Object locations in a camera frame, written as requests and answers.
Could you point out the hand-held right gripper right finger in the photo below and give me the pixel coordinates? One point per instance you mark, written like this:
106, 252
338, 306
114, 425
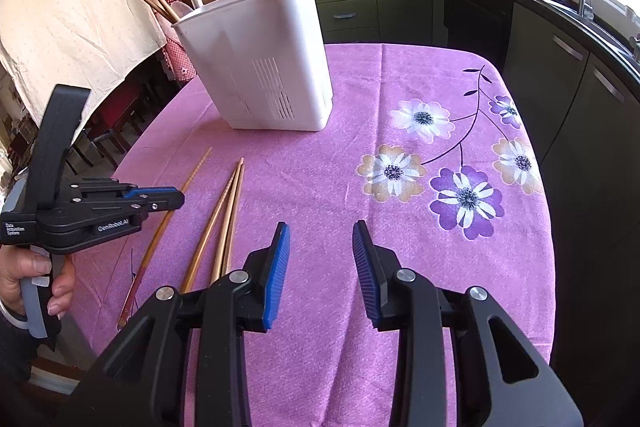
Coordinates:
365, 277

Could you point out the white hanging cloth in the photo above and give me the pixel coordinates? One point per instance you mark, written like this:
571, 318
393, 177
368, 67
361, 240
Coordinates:
65, 7

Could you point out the light bamboo chopstick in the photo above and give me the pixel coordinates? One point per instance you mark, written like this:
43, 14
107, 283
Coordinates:
220, 207
230, 217

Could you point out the dark kitchen countertop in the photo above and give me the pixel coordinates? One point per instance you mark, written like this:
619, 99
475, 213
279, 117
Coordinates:
550, 7

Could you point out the black built-in appliance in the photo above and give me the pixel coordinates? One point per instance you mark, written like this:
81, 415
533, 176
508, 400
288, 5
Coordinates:
475, 22

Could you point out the brown patterned-end chopstick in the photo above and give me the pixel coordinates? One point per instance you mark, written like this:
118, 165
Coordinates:
197, 167

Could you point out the person's left hand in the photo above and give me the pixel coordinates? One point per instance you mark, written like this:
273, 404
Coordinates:
30, 264

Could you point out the pink floral tablecloth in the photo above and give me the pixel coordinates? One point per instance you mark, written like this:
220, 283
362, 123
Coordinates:
350, 107

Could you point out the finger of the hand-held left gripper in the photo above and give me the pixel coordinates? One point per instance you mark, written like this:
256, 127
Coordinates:
145, 194
100, 212

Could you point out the steel kitchen sink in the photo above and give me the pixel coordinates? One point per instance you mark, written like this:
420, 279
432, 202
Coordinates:
610, 32

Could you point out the white plastic utensil holder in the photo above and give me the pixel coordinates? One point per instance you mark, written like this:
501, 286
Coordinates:
250, 57

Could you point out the dark wooden chairs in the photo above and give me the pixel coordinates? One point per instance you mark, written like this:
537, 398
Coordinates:
115, 122

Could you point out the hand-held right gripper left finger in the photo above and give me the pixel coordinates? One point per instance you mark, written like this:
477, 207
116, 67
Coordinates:
277, 277

